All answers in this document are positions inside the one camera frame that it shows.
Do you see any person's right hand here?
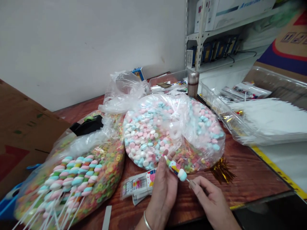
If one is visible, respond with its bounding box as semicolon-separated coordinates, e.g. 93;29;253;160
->
189;177;238;225

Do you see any person's left hand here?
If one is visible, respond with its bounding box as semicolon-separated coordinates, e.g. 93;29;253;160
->
145;148;179;218

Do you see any marshmallow candy skewer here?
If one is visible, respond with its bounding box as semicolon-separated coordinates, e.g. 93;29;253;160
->
161;154;192;183

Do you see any stack of clear printed packets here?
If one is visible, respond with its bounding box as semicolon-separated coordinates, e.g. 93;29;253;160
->
121;169;157;206

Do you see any bundle of gold twist ties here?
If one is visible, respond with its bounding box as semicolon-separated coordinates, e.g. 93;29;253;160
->
208;157;237;184

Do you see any white paper strip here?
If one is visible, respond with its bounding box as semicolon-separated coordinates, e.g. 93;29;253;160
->
102;205;113;230

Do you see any bag of pastel marshmallows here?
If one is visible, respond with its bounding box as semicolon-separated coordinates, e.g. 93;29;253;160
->
122;92;226;171

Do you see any white board with yellow edge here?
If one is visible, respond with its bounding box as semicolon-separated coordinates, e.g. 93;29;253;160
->
249;141;307;200

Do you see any pile of finished marshmallow skewers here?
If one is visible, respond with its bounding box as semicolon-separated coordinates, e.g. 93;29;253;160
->
12;155;104;230

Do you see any black tape dispenser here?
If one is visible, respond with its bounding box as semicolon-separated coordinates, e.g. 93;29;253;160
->
69;114;104;137

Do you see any pile of white sticks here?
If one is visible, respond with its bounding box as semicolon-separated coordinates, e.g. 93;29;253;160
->
225;92;307;146

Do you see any empty clear plastic bag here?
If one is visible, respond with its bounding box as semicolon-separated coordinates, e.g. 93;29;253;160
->
98;71;150;114

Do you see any clear plastic storage box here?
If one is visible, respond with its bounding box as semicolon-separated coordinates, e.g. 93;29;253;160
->
146;69;192;95

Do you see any clear plastic tray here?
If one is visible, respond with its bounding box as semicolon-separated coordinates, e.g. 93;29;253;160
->
199;66;307;146

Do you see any metallic thermos bottle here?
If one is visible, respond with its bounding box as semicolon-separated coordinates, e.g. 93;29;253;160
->
187;71;200;97

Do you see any small blue box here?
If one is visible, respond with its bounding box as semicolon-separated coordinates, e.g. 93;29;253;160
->
131;67;146;82

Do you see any brown cardboard box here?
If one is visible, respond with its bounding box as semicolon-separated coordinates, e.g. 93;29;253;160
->
0;79;72;201

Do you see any blue plastic object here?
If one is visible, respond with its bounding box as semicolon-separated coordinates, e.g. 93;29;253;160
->
0;164;43;225

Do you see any white metal shelf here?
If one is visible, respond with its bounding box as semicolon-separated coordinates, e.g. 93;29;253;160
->
185;0;300;73

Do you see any printed cardboard carton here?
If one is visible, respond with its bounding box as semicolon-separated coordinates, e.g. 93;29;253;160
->
242;7;307;87

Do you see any bag of colourful ring candies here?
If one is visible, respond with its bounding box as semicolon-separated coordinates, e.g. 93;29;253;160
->
13;111;126;227

